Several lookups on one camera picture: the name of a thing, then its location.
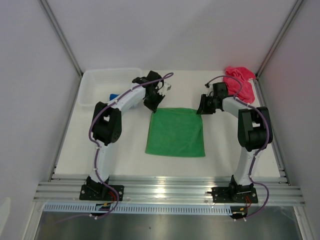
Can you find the white plastic basket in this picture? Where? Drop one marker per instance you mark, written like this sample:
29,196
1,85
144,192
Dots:
98,85

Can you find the aluminium frame rail right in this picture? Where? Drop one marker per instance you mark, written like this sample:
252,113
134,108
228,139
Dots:
275,143

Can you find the aluminium frame post left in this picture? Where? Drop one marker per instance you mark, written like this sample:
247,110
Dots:
56,27

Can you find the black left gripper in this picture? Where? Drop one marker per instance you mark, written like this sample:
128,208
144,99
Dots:
153,107

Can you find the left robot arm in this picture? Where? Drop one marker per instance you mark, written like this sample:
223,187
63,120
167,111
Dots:
106,125

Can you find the pink towel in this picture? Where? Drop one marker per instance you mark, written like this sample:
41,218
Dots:
238,83

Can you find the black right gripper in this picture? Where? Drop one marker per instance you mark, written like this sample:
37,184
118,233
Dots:
202,109

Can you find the aluminium front rail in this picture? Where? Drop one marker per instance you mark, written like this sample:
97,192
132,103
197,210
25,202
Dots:
167,190

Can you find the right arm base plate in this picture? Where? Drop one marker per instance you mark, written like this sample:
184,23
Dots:
231,195

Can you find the aluminium frame post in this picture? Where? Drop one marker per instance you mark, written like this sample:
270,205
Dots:
281,34
56,27

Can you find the slotted cable duct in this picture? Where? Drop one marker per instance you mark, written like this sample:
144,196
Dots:
130,208

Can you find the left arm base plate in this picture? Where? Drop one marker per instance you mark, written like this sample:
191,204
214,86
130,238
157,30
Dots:
102,193

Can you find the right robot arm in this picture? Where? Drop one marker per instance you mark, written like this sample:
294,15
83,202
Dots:
253,133

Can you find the blue towel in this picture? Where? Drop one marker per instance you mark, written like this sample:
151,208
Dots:
113,97

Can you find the green towel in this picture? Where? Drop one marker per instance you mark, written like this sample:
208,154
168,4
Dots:
176,132

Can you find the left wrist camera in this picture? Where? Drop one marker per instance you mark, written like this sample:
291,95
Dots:
165,88

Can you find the aluminium frame post right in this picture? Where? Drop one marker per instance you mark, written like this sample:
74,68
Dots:
281,34

